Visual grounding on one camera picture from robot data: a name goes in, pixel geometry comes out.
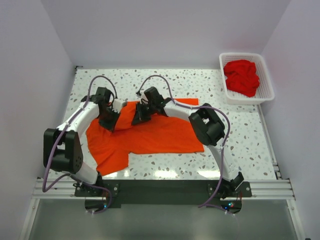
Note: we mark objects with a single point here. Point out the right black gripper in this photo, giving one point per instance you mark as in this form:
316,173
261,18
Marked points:
139,117

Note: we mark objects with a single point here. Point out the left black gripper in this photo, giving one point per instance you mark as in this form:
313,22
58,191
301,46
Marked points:
110,126

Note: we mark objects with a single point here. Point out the orange t shirt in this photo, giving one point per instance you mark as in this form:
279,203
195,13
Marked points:
160,135

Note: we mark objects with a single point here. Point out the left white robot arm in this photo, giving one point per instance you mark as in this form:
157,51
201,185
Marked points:
62,151

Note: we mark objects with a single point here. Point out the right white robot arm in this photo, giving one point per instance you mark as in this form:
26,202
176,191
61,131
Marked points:
207,126

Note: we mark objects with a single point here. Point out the red t shirt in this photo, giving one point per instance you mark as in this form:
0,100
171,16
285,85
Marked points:
241,77

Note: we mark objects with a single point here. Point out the white plastic basket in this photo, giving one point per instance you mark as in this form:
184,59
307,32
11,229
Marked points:
264,91

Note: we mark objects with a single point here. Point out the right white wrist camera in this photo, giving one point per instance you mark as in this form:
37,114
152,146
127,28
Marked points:
143,99

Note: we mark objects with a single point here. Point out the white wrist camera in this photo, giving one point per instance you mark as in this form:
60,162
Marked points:
118,105
143,99

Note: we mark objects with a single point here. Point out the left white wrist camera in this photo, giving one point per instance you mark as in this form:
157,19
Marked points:
118,105

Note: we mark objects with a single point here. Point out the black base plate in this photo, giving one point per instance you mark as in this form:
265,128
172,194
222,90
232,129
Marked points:
116,193

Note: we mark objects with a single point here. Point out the aluminium frame rail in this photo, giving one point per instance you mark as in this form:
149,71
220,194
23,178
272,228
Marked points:
248,150

